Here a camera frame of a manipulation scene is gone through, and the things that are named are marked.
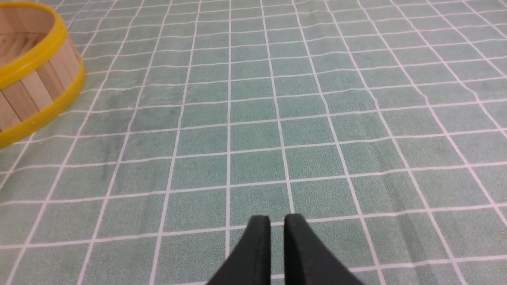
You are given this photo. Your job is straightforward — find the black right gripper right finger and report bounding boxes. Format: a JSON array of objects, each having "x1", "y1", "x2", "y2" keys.
[{"x1": 284, "y1": 213, "x2": 363, "y2": 285}]

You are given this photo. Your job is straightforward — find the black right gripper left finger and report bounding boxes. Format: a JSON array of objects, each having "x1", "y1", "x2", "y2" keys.
[{"x1": 208, "y1": 215, "x2": 271, "y2": 285}]

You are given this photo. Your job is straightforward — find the green checkered tablecloth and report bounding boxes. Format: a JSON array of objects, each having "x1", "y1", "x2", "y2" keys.
[{"x1": 0, "y1": 0, "x2": 507, "y2": 285}]

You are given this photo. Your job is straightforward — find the yellow-rimmed bamboo steamer basket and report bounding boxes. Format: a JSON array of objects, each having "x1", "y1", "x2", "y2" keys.
[{"x1": 0, "y1": 2, "x2": 86, "y2": 148}]

